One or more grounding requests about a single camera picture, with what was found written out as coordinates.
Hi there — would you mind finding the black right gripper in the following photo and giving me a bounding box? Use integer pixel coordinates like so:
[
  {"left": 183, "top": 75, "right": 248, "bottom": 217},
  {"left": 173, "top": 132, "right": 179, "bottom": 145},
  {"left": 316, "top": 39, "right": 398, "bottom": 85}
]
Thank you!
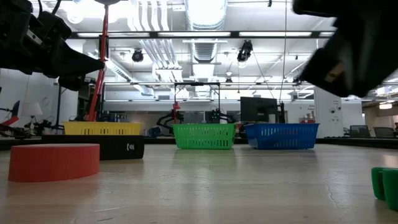
[{"left": 292, "top": 0, "right": 398, "bottom": 99}]

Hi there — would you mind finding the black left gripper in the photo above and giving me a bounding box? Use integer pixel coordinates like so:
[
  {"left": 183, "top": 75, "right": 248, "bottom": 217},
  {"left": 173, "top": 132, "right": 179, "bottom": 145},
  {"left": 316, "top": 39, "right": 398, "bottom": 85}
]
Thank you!
[{"left": 0, "top": 0, "right": 106, "bottom": 91}]

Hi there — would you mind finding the red tape roll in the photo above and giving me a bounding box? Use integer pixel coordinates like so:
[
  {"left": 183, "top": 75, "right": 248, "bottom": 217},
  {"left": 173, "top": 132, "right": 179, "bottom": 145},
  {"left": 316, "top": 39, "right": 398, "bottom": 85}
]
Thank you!
[{"left": 8, "top": 142, "right": 101, "bottom": 183}]

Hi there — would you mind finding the black hanging spotlight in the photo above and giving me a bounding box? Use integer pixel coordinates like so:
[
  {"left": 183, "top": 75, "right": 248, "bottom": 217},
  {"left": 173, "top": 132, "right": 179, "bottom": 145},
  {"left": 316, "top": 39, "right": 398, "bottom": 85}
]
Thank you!
[
  {"left": 131, "top": 48, "right": 144, "bottom": 63},
  {"left": 236, "top": 39, "right": 254, "bottom": 62}
]

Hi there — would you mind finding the white lampshade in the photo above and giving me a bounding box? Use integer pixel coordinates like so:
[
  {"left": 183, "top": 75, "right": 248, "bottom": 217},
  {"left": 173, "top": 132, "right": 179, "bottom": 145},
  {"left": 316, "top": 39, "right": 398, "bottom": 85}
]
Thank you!
[{"left": 21, "top": 101, "right": 44, "bottom": 118}]

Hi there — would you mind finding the yellow plastic basket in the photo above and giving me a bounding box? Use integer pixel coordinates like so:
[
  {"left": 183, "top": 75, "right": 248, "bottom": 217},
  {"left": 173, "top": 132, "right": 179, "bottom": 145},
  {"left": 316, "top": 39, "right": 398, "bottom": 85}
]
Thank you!
[{"left": 63, "top": 121, "right": 143, "bottom": 136}]

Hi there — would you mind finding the blue plastic basket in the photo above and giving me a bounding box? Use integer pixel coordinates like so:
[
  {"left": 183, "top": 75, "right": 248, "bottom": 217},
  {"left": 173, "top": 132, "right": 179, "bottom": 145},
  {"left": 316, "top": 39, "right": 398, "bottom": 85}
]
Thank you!
[{"left": 244, "top": 123, "right": 320, "bottom": 151}]

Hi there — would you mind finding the black computer monitor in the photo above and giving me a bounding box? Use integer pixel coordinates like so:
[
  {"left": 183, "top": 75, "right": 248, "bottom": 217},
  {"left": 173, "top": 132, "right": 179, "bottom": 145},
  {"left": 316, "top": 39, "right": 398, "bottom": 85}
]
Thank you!
[{"left": 240, "top": 96, "right": 278, "bottom": 124}]

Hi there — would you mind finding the green plastic piece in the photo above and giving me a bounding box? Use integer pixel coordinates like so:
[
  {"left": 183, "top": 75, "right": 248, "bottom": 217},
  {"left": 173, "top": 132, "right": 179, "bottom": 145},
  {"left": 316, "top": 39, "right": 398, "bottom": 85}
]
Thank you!
[{"left": 371, "top": 167, "right": 398, "bottom": 213}]

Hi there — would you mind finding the green plastic basket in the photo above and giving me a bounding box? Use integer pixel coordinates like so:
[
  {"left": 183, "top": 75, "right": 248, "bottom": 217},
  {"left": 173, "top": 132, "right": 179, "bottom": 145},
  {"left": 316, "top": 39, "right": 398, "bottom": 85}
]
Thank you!
[{"left": 172, "top": 123, "right": 237, "bottom": 150}]

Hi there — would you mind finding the black aluminium rig frame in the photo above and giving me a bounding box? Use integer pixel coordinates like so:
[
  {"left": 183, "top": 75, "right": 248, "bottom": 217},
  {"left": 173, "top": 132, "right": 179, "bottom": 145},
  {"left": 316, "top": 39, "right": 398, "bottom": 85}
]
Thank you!
[{"left": 0, "top": 30, "right": 398, "bottom": 152}]

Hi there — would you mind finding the black background rig frame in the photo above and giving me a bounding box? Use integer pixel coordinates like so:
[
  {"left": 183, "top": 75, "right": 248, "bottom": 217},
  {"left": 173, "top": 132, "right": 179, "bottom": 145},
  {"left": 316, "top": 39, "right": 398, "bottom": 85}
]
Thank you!
[{"left": 173, "top": 82, "right": 221, "bottom": 124}]

